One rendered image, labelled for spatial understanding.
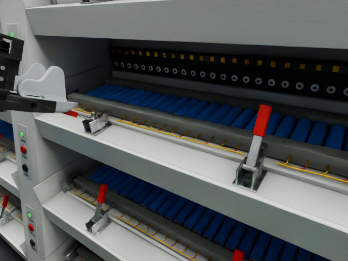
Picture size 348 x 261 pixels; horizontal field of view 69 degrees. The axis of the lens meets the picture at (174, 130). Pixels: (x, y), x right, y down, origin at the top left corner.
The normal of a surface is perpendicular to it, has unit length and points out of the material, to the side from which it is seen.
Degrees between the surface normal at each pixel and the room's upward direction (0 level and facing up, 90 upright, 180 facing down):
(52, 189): 90
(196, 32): 107
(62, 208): 17
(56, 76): 90
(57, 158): 90
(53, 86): 90
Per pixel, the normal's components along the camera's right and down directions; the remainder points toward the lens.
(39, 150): 0.82, 0.22
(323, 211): -0.09, -0.86
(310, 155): -0.55, 0.46
